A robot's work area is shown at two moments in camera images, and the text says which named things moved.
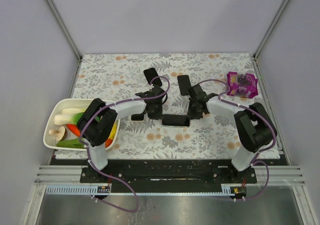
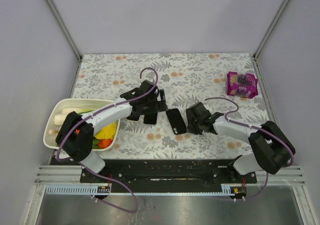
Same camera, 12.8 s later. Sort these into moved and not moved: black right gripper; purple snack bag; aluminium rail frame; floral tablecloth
Moved: black right gripper
Not moved: floral tablecloth; aluminium rail frame; purple snack bag
